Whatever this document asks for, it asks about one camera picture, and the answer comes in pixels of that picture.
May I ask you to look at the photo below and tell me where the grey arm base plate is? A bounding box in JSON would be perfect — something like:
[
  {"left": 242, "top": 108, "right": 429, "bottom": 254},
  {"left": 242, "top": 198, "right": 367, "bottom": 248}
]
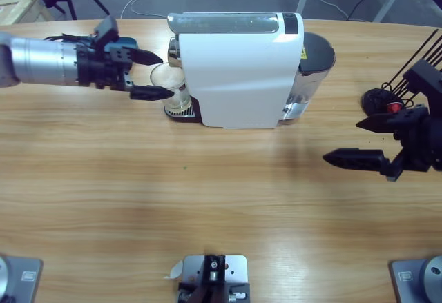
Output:
[
  {"left": 0, "top": 254, "right": 44, "bottom": 303},
  {"left": 390, "top": 255, "right": 442, "bottom": 303}
]

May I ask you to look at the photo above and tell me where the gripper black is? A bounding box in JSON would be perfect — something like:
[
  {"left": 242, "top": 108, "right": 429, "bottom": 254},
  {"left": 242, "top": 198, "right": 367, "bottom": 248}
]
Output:
[
  {"left": 323, "top": 106, "right": 442, "bottom": 182},
  {"left": 76, "top": 40, "right": 175, "bottom": 101}
]

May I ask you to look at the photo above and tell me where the wooden crate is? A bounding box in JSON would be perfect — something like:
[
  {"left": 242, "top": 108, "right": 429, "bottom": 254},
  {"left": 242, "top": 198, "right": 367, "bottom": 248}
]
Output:
[{"left": 0, "top": 0, "right": 56, "bottom": 26}]

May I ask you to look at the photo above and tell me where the blue plastic tray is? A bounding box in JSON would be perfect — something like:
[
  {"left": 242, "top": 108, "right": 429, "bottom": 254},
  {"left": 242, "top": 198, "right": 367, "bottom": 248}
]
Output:
[{"left": 91, "top": 36, "right": 139, "bottom": 52}]

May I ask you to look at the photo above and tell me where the clear drinking glass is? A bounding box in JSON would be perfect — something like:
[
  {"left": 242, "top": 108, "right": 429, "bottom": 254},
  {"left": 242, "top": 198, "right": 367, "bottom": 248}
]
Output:
[{"left": 149, "top": 61, "right": 193, "bottom": 113}]

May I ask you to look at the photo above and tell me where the black capsule holder with rods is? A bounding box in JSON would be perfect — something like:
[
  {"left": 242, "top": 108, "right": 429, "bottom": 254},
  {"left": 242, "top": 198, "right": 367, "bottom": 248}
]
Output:
[{"left": 361, "top": 28, "right": 442, "bottom": 119}]

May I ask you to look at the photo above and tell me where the white paper tag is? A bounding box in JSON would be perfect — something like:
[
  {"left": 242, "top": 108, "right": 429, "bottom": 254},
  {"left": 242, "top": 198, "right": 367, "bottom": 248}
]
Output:
[{"left": 163, "top": 260, "right": 186, "bottom": 280}]

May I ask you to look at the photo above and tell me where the black drip tray steel grille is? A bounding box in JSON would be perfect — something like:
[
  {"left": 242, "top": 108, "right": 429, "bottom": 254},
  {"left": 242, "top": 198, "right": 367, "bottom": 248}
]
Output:
[{"left": 164, "top": 104, "right": 203, "bottom": 124}]

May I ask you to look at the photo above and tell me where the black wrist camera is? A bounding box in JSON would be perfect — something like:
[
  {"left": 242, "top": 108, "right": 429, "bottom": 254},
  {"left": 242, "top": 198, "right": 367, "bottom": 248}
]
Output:
[
  {"left": 93, "top": 15, "right": 120, "bottom": 54},
  {"left": 403, "top": 59, "right": 442, "bottom": 93}
]

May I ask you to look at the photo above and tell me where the black wrist camera wire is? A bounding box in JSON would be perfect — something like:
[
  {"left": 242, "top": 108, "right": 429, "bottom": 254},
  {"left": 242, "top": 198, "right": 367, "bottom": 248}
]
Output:
[{"left": 43, "top": 32, "right": 99, "bottom": 47}]

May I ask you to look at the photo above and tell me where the clear water tank black lid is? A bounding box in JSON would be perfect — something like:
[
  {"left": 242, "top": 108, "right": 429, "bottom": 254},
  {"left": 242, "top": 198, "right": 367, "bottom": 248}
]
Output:
[{"left": 278, "top": 32, "right": 336, "bottom": 126}]

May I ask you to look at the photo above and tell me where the white capsule coffee machine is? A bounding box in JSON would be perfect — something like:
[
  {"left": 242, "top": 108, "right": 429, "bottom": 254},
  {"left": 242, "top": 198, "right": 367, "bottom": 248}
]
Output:
[{"left": 167, "top": 12, "right": 307, "bottom": 130}]

